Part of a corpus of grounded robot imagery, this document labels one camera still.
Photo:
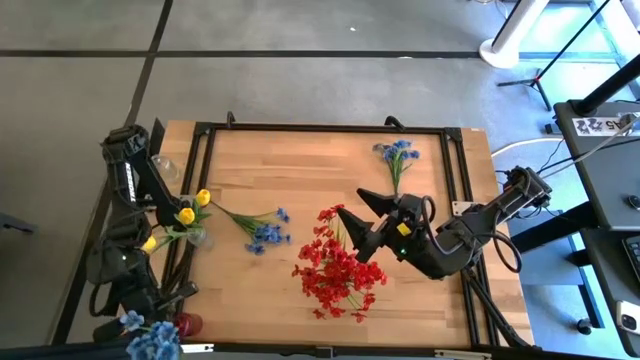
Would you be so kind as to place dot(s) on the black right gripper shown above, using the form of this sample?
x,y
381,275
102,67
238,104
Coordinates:
x,y
410,235

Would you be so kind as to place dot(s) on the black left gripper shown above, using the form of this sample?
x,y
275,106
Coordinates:
x,y
120,272

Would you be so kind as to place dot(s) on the blue artificial flower bunch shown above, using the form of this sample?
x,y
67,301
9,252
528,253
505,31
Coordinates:
x,y
397,150
267,234

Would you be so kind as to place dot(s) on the blue flower stem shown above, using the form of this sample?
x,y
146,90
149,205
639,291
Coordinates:
x,y
160,335

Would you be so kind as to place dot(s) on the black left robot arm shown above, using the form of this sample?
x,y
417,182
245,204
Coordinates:
x,y
130,170

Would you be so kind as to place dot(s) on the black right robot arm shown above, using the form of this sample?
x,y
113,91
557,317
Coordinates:
x,y
475,220

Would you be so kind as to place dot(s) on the red vase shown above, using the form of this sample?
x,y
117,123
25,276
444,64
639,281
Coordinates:
x,y
189,324

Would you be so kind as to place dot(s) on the clear ribbed glass vase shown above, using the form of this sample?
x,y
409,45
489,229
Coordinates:
x,y
167,167
202,240

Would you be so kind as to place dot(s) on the black overhead rig beam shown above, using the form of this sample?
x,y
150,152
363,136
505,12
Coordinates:
x,y
50,351

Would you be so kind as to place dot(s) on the grey floor object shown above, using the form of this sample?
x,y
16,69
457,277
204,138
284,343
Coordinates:
x,y
15,223

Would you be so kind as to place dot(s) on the black desk crossbar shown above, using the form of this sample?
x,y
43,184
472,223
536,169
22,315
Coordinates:
x,y
550,227

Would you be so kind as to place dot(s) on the small black floor box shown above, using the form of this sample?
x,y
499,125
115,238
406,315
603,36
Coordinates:
x,y
550,128

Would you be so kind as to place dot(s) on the floor stand with white base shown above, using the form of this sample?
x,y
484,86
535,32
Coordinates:
x,y
500,55

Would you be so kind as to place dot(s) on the black tripod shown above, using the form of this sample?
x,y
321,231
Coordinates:
x,y
537,80

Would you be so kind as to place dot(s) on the black caster wheel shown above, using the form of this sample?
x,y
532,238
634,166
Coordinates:
x,y
583,326

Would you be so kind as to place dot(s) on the grey desk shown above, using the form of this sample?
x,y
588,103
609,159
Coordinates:
x,y
607,175

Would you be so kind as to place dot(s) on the white printed label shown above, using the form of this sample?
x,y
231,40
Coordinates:
x,y
600,125

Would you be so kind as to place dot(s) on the black round knob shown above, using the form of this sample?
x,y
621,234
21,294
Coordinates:
x,y
634,201

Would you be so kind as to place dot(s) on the black keyboard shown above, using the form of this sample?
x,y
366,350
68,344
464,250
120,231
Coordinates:
x,y
634,257

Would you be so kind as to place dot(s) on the black pole on desk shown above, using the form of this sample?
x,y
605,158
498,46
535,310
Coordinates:
x,y
607,87

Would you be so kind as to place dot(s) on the white smartphone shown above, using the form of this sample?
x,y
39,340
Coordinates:
x,y
627,317

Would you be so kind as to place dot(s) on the black aluminium table frame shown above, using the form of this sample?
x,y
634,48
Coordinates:
x,y
325,128

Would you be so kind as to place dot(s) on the silver beam bracket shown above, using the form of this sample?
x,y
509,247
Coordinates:
x,y
197,348
462,355

